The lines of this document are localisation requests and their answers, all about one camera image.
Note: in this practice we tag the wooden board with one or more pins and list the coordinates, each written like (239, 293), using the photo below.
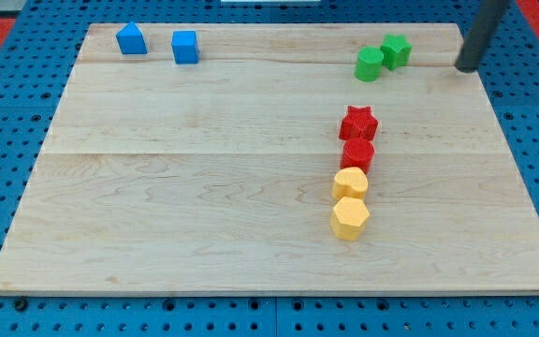
(214, 179)

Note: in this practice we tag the yellow heart block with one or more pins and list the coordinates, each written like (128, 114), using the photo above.
(350, 182)

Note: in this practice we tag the red cylinder block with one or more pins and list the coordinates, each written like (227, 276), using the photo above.
(357, 152)

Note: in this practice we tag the yellow hexagon block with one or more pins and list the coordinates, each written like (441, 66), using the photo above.
(348, 218)

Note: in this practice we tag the red star block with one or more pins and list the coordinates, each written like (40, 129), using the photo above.
(358, 122)

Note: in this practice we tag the green cylinder block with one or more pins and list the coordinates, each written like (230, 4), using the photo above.
(369, 64)

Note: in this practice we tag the blue cube block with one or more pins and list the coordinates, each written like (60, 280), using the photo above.
(184, 47)

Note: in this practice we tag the green star block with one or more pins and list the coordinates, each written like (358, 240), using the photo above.
(396, 50)

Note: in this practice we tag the blue triangular prism block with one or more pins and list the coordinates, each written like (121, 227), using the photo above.
(131, 40)

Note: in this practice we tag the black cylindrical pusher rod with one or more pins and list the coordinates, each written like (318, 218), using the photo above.
(475, 44)

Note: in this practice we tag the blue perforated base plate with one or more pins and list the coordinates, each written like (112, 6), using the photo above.
(39, 41)

